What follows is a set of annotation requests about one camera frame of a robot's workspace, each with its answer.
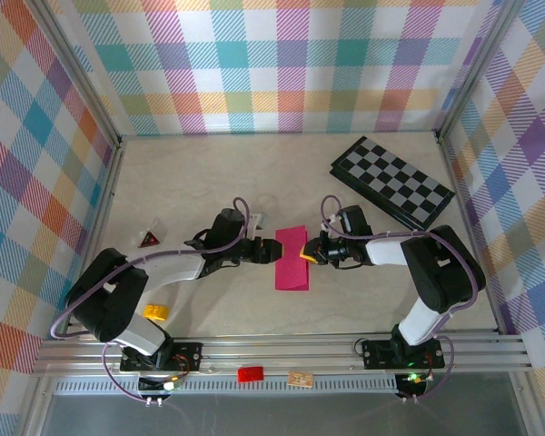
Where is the pink paper sheet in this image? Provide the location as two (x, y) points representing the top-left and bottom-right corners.
(274, 225), (311, 292)

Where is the black grey folded chessboard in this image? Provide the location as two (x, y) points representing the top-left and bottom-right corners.
(329, 135), (457, 237)

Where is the clear triangular red toy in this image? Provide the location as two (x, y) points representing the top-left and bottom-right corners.
(137, 219), (163, 249)

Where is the small yellow block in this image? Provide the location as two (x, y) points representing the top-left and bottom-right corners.
(144, 303), (170, 322)

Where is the red label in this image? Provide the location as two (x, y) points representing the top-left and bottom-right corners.
(237, 366), (265, 383)

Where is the grey metal plate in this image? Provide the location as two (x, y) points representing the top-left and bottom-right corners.
(26, 392), (541, 436)

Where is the black controller board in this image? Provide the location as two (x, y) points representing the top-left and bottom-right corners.
(138, 374), (185, 395)
(397, 371), (432, 396)

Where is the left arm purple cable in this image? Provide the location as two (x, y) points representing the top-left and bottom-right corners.
(49, 196), (251, 405)

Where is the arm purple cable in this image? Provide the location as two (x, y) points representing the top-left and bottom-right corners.
(49, 196), (251, 405)
(321, 194), (479, 404)

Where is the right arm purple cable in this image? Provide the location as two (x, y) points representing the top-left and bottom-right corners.
(321, 194), (479, 404)

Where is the aluminium mounting rail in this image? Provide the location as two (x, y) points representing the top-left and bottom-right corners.
(31, 333), (532, 378)

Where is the aluminium side rail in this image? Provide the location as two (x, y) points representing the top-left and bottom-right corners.
(435, 131), (505, 335)
(61, 135), (127, 342)

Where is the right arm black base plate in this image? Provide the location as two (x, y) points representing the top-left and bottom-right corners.
(362, 338), (446, 370)

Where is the grey slotted cable duct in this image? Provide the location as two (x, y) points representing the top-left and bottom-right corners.
(54, 379), (399, 395)

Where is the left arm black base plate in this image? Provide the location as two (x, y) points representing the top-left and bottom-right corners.
(120, 341), (204, 372)

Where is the aluminium frame post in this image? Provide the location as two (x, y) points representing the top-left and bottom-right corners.
(435, 0), (527, 140)
(29, 0), (124, 147)

